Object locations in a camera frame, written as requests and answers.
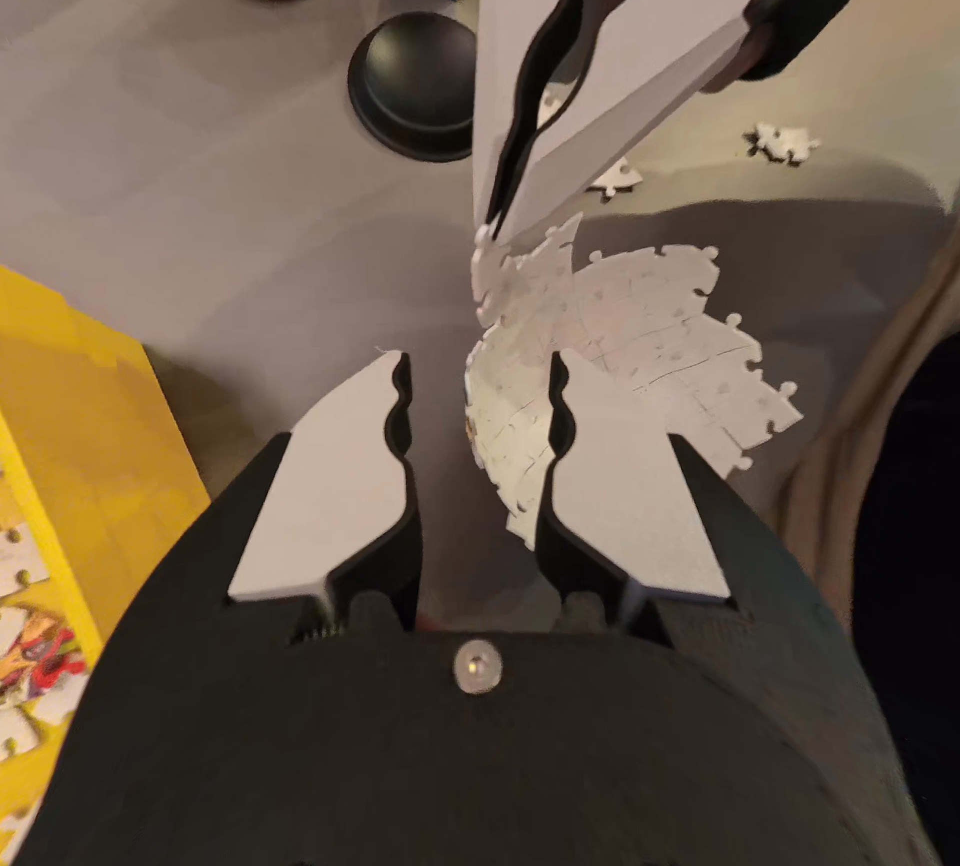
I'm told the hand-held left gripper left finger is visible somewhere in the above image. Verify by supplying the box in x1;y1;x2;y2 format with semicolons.
227;349;423;631

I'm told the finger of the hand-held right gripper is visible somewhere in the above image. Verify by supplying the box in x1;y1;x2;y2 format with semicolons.
472;0;618;228
491;0;822;248

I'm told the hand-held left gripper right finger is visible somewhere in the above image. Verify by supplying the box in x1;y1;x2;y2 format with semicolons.
534;349;734;631

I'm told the partly built white puzzle ball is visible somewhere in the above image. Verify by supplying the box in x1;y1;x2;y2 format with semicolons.
463;212;805;552

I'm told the yellow plastic bin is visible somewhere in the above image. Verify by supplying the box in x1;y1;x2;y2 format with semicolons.
0;265;211;866

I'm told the pile of puzzle pieces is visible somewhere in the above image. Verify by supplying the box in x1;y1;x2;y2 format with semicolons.
0;521;91;852

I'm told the black round dome stand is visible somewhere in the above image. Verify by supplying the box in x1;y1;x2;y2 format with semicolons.
347;11;479;164

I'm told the person's black jacket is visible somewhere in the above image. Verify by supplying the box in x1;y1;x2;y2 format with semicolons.
853;334;960;830

